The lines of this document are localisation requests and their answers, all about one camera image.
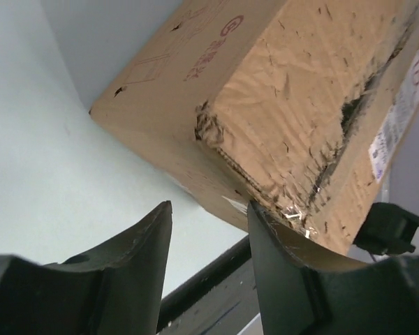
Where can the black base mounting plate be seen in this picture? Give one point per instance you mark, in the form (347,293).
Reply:
(220,299)

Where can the white shipping label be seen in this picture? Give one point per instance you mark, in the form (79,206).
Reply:
(403,107)

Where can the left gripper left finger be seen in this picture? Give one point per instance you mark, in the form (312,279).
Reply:
(113,288)

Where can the brown cardboard express box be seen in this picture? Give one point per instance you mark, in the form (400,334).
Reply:
(273,101)

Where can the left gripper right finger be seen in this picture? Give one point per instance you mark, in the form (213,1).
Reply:
(304,288)

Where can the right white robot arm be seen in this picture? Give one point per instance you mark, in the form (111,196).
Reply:
(387,230)

